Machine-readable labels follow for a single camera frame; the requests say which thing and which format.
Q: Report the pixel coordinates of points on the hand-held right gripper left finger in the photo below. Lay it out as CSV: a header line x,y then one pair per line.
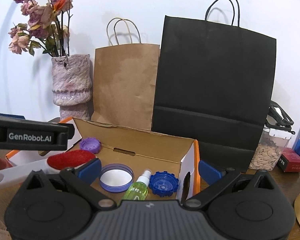
x,y
91,171

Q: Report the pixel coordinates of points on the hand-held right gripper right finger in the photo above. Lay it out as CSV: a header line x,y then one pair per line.
x,y
208,172

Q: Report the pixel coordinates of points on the red white lint brush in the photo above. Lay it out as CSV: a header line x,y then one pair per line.
x,y
70,158

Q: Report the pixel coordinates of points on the blue round lid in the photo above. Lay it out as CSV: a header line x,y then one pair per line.
x,y
116,178

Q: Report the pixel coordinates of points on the purple ridged bottle cap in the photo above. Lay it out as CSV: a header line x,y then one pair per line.
x,y
90,145

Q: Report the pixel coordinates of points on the blue ridged bottle cap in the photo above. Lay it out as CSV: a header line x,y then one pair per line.
x,y
163,183

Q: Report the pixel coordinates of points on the green spray bottle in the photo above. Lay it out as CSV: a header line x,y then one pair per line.
x,y
136,192

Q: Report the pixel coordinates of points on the orange cardboard box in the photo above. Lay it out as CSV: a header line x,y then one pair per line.
x,y
150,145

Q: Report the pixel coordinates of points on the clear container of seeds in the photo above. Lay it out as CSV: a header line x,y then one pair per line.
x,y
267,152

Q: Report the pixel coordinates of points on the pink mottled ceramic vase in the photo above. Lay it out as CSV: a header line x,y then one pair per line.
x,y
71,82

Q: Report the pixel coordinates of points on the small red box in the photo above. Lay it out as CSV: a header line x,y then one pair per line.
x,y
291,160

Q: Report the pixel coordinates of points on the brown paper bag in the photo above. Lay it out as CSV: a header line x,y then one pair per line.
x,y
125,85

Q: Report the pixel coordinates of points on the black paper bag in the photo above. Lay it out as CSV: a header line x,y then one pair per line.
x,y
215,80

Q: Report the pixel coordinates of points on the dried pink roses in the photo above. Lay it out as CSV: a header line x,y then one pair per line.
x,y
40,17

